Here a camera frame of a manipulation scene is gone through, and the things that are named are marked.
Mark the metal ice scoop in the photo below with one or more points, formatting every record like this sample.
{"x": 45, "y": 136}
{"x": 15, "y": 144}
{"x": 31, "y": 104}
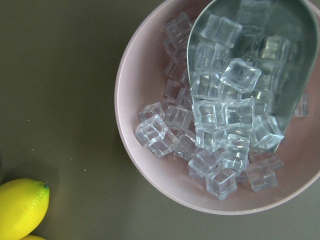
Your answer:
{"x": 219, "y": 110}

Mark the clear ice cube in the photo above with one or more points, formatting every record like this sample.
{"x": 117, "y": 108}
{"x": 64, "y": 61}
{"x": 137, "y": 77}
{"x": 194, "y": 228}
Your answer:
{"x": 261, "y": 176}
{"x": 221, "y": 182}
{"x": 265, "y": 133}
{"x": 221, "y": 30}
{"x": 241, "y": 75}
{"x": 154, "y": 134}

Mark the yellow lemon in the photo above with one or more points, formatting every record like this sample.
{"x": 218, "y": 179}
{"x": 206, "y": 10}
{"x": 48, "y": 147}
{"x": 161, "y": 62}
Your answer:
{"x": 23, "y": 205}
{"x": 32, "y": 237}

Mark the pink bowl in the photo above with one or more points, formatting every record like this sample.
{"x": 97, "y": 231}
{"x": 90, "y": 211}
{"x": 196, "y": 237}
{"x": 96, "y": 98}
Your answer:
{"x": 140, "y": 81}

